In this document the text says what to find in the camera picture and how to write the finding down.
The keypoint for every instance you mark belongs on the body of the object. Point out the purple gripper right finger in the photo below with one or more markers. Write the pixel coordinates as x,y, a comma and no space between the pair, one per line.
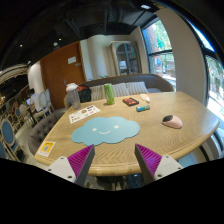
154,166

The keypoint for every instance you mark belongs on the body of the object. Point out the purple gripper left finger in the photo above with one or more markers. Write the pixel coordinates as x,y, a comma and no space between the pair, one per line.
75,167

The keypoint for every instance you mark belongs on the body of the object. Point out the blue cloud mouse pad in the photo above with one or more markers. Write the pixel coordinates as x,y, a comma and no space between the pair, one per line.
110,130

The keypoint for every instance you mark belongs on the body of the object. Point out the pink computer mouse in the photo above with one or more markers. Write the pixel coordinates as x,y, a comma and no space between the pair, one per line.
172,121

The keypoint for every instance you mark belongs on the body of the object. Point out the yellow QR code sticker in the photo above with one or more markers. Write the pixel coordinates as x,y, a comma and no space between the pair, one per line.
45,148

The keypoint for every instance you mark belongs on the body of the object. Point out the grey tufted chair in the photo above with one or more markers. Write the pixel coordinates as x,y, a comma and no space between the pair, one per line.
40,131

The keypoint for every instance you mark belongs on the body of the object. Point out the white printed menu sheet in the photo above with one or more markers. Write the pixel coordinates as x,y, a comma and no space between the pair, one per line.
83,113

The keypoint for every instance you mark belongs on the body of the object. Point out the small teal blue toy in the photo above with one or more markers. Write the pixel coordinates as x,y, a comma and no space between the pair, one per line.
142,108

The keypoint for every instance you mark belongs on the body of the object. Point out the black and red card box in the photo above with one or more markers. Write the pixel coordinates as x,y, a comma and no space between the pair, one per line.
130,102

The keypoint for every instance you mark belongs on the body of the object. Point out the small cream white object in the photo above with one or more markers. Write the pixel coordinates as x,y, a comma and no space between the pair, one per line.
144,97

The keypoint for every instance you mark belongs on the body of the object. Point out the blue round back chair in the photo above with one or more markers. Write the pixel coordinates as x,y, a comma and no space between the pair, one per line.
9,138

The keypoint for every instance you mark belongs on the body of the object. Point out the black bag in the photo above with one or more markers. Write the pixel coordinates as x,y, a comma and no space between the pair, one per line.
84,93

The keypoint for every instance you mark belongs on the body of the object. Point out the striped cushion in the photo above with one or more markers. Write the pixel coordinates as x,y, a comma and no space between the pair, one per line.
121,89

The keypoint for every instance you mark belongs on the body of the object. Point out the seated person in white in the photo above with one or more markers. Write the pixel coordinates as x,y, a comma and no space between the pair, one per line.
34,100

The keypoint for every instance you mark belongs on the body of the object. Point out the grey curved sofa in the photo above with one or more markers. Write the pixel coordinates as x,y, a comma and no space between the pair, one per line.
153,83

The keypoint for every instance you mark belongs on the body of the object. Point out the green drink can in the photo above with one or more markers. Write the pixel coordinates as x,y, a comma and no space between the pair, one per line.
108,89

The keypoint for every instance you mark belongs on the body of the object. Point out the orange wooden door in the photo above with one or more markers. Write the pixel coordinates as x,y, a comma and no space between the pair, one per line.
59,68

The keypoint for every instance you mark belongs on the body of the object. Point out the white glass door cabinet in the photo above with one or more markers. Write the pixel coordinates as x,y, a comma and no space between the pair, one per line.
126,57

